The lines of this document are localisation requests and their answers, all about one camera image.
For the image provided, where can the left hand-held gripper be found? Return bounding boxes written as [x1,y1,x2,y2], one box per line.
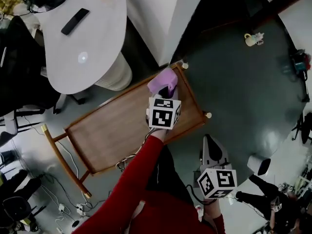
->
[147,90,182,131]

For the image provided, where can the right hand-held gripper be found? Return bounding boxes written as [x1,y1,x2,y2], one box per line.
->
[196,134,238,199]

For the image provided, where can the purple cloth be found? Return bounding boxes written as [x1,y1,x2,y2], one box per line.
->
[148,67,178,98]

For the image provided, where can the wooden trolley cart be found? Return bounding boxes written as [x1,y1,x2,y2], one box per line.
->
[40,60,212,199]

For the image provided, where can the person's left forearm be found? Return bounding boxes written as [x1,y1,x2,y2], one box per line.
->
[73,128,169,234]

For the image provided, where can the person's right forearm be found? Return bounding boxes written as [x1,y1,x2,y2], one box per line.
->
[203,198,226,234]

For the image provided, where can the grey cylinder bin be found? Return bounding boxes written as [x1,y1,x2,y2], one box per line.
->
[247,155,272,176]

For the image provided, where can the person's black trousered legs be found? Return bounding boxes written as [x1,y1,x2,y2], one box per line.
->
[145,145,195,206]

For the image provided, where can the person's red sweater torso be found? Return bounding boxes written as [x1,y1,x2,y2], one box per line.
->
[73,191,220,234]

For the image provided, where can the yellow mug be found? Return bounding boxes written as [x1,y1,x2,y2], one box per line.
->
[244,33,255,47]

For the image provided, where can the black tripod stand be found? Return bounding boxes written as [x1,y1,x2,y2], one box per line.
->
[291,111,312,145]

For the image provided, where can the white oval table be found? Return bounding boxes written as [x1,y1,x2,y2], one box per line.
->
[31,0,134,95]

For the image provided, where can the black phone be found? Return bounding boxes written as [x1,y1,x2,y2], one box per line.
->
[60,8,90,36]

